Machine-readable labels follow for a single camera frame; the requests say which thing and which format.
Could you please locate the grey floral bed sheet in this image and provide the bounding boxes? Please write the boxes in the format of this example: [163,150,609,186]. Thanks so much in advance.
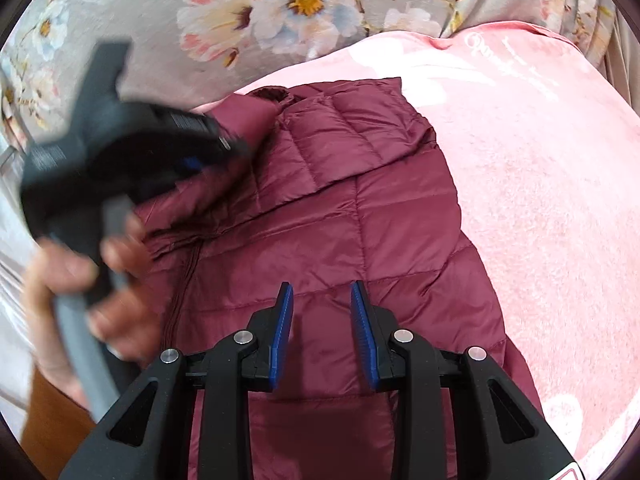
[1,0,639,150]

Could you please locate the orange sleeve forearm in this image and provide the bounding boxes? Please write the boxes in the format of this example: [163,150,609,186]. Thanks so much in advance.
[21,367,96,479]

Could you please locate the person's left hand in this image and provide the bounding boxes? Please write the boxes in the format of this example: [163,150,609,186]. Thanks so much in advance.
[23,209,160,419]

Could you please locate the maroon quilted down jacket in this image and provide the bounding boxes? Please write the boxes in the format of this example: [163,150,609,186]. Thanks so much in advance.
[137,78,538,479]

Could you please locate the pink fleece blanket white bows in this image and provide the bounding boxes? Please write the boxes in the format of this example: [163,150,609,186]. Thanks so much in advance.
[192,22,640,466]

